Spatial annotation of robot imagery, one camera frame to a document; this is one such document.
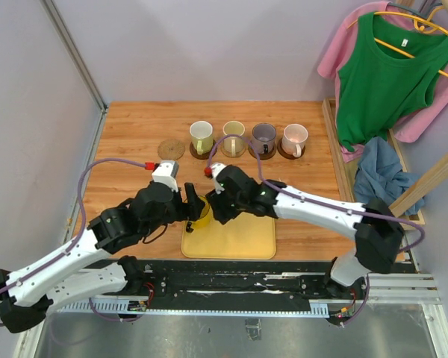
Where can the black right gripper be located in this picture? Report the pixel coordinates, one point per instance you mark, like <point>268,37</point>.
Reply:
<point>219,211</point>

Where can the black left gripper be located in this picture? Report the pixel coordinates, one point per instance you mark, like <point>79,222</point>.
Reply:
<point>195,203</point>

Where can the yellow glass mug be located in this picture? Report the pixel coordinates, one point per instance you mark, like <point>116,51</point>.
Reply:
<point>203,220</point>

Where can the dark brown wooden coaster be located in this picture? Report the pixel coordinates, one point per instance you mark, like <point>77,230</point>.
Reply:
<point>263,150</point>
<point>203,156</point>
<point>287,156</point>

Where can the cream mug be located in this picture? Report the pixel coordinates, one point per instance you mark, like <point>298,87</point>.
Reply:
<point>234,132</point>

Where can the purple black mug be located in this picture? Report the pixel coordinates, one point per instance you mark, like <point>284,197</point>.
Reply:
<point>264,132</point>

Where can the white faceted mug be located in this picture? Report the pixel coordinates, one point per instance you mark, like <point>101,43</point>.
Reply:
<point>202,136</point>

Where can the pink mug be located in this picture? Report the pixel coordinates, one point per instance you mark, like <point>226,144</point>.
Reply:
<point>294,139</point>

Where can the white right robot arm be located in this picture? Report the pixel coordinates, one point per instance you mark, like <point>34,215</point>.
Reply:
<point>376,233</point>

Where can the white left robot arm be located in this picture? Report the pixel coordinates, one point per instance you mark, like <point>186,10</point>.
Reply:
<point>28,295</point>

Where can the yellow plastic tray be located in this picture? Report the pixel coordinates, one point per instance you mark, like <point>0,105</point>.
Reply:
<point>247,237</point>

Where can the blue cloth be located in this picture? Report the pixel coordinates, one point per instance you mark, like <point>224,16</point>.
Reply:
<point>380,174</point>

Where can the green tank top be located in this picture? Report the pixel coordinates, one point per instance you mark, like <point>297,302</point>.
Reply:
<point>371,103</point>

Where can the yellow clothes hanger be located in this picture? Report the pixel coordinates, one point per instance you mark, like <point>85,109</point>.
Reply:
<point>382,43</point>

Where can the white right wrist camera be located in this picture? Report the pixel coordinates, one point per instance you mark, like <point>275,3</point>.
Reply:
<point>212,172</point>

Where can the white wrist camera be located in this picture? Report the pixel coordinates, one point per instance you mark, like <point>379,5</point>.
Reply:
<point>212,172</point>
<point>164,172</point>

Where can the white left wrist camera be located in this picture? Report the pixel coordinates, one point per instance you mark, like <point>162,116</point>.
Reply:
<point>164,172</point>

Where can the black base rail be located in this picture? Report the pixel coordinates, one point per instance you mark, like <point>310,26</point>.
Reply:
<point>309,279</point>

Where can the light wooden rack frame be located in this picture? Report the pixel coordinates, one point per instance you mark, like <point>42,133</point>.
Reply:
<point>345,172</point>

